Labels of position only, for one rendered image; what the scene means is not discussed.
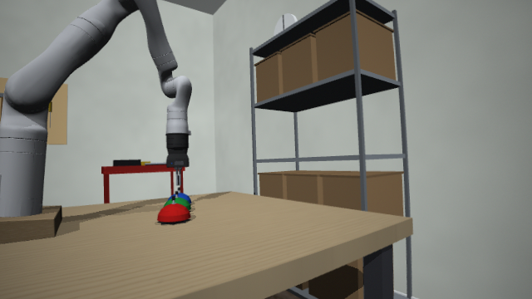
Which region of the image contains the blue bell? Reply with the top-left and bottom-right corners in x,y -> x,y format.
168,188 -> 191,203

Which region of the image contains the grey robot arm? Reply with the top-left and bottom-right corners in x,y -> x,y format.
0,0 -> 192,217

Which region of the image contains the red dome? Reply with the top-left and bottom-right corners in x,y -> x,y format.
157,196 -> 191,225

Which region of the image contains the green bell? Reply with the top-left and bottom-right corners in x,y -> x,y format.
164,191 -> 191,210

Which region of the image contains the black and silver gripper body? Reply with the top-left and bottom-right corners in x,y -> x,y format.
165,119 -> 191,168

